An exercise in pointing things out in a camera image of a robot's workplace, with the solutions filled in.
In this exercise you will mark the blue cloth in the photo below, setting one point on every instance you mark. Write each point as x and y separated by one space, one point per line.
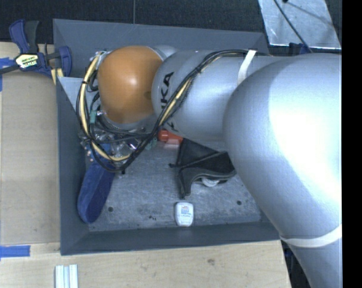
92 193

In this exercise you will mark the orange plastic thing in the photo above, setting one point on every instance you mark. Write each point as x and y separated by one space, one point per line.
166 136

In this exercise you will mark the grey metal bin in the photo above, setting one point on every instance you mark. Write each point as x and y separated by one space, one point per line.
151 190

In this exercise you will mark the black fabric pouch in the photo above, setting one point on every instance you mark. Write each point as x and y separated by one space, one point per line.
199 160

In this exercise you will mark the pale wood flat board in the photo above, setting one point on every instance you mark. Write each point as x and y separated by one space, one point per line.
28 160

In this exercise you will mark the small white floss box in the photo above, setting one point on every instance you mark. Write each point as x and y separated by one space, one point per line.
184 214

